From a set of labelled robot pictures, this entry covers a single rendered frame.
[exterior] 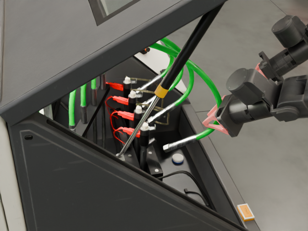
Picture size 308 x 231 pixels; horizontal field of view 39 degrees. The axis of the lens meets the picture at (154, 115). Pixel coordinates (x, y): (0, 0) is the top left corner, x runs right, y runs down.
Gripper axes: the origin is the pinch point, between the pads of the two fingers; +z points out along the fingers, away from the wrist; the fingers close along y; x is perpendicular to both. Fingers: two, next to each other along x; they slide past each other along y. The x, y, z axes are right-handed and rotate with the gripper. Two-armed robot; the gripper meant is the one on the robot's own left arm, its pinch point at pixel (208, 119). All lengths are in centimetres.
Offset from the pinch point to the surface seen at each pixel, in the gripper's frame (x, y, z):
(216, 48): 79, -225, 182
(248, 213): 29.4, 5.9, 5.9
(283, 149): 121, -121, 98
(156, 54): -2, -54, 60
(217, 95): -5.6, -0.6, -6.9
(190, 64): -15.5, -0.1, -7.2
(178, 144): 1.1, 5.7, 8.5
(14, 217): -22, 46, 6
